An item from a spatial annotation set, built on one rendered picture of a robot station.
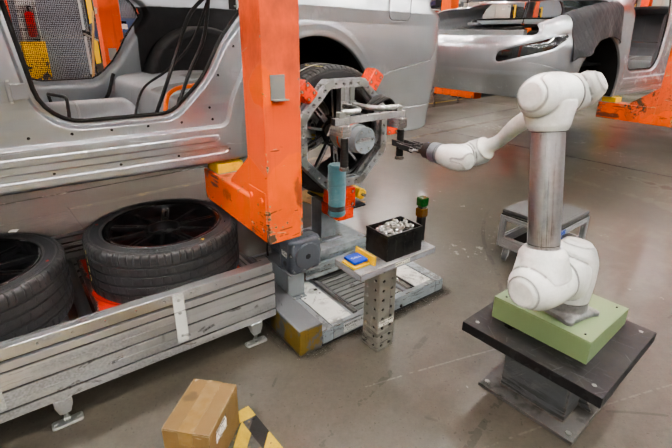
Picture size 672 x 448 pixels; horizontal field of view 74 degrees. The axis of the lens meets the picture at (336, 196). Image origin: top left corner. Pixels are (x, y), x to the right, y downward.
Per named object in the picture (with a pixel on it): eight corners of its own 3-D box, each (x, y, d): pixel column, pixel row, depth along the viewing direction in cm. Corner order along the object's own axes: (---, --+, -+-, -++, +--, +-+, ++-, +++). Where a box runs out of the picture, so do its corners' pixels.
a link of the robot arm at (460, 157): (432, 167, 195) (452, 164, 203) (461, 176, 183) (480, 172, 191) (435, 143, 192) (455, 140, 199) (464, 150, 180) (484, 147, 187)
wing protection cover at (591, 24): (586, 58, 441) (597, 1, 424) (618, 59, 419) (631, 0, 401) (547, 60, 402) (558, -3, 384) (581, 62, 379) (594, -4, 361)
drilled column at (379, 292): (378, 332, 211) (382, 253, 196) (392, 343, 203) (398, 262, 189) (361, 340, 205) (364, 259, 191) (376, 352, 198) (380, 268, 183)
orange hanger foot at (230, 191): (235, 191, 240) (231, 127, 228) (285, 223, 201) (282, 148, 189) (205, 197, 231) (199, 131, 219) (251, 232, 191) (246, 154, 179)
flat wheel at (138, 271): (185, 227, 256) (180, 188, 247) (268, 261, 219) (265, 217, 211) (63, 274, 206) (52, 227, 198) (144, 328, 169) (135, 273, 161)
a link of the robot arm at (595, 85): (554, 88, 158) (533, 88, 150) (605, 61, 143) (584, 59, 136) (568, 122, 156) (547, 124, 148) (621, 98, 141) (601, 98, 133)
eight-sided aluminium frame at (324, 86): (377, 174, 251) (381, 75, 232) (385, 177, 246) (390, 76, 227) (294, 193, 220) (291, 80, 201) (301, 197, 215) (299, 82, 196)
